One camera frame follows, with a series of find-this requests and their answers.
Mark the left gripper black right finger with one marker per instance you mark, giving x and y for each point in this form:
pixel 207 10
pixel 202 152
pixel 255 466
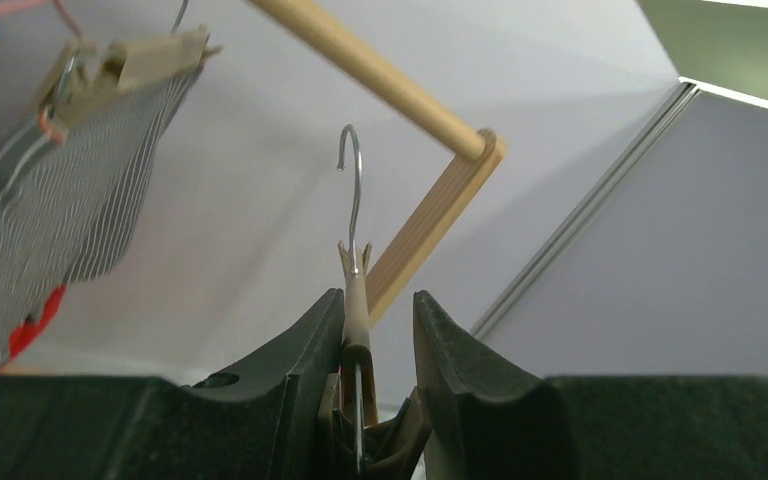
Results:
pixel 493 420

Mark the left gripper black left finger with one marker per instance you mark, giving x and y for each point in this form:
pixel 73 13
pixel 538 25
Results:
pixel 254 419

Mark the grey striped underwear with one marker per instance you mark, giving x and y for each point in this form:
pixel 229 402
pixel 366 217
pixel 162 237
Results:
pixel 69 202

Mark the wooden clip hanger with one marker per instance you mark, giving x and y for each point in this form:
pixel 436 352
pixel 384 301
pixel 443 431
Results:
pixel 68 96

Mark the red tank top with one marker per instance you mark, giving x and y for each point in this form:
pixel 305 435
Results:
pixel 32 327

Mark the pink wire hanger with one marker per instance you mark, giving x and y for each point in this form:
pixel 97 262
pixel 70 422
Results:
pixel 31 33

